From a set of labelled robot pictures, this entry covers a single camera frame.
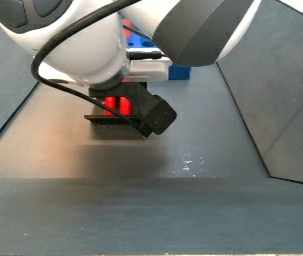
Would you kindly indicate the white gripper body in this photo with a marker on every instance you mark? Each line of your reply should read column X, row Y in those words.
column 148, row 65

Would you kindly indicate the red square-circle object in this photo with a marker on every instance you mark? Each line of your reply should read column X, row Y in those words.
column 120, row 104

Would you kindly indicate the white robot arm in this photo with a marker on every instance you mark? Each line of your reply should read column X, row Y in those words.
column 194, row 31

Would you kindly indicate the blue shape-sorter fixture block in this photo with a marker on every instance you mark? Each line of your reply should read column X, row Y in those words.
column 139, row 41

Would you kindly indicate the black curved regrasp stand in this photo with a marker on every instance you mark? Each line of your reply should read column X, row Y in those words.
column 101, row 116

